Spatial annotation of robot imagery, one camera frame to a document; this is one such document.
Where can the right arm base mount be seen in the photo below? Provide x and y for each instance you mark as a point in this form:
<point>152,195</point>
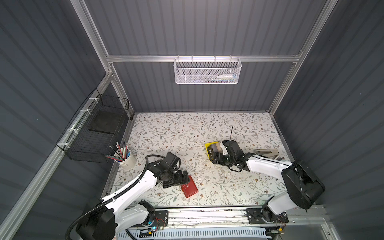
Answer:
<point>264,216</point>

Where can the yellow plastic card tray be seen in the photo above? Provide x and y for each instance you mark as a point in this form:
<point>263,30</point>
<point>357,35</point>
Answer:
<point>213,151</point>

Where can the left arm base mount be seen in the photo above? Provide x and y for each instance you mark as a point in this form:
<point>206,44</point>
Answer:
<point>155,219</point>

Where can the floral table mat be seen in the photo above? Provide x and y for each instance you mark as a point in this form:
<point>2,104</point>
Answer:
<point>185,135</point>

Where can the white pen cup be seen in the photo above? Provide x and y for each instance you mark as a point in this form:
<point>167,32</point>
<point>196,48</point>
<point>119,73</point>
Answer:
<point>122,155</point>

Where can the beige stapler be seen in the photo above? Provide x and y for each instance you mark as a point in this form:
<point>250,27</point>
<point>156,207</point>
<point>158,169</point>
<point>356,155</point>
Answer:
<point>267,153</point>

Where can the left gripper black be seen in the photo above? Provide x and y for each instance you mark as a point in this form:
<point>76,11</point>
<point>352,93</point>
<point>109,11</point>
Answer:
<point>179,179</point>

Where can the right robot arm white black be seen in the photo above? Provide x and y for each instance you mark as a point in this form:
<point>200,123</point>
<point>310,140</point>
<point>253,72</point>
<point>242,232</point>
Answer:
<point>303,187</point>

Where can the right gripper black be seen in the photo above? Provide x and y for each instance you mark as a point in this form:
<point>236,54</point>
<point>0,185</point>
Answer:
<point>219,153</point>

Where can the black wire mesh basket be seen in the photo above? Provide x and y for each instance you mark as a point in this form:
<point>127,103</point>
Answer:
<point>96,129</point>

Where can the white wire mesh basket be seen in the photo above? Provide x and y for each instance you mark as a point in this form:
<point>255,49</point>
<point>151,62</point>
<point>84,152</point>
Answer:
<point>205,72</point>

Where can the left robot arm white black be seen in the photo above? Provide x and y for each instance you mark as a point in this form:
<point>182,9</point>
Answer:
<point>105,218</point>

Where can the white tube in basket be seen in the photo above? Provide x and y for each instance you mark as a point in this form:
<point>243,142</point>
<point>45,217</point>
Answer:
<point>230,77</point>

